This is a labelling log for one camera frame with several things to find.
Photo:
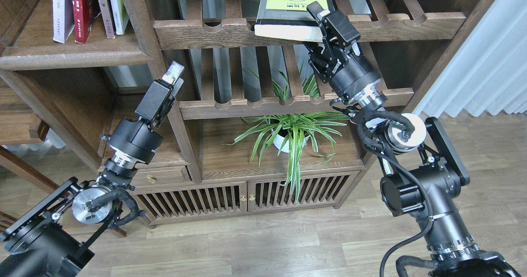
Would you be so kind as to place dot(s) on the green spider plant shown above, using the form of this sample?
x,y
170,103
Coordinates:
x,y
301,127

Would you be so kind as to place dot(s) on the yellow and black thick book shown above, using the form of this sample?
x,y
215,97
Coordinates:
x,y
289,20

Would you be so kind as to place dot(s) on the white green upright book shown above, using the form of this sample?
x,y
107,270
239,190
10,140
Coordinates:
x,y
120,16

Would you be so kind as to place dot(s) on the brass drawer knob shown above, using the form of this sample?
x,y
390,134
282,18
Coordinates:
x,y
151,179

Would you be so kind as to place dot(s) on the white pleated curtain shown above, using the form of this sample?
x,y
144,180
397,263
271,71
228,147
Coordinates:
x,y
488,73

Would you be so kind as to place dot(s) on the pale lilac white book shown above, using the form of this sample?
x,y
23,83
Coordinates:
x,y
63,19

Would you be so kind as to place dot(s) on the red rescue guide book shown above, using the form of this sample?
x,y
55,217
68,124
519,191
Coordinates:
x,y
84,12

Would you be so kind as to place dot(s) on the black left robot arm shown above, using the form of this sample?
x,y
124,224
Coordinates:
x,y
53,239

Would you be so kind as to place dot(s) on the white plant pot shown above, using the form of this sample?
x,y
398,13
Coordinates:
x,y
281,143

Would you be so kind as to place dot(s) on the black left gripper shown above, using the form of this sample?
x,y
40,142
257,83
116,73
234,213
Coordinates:
x,y
135,141

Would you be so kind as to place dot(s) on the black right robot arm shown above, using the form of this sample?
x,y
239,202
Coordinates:
x,y
422,171

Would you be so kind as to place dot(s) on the dark wooden bookshelf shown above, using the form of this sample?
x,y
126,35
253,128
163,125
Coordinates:
x,y
230,73

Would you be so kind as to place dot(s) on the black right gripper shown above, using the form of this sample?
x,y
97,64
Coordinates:
x,y
350,75

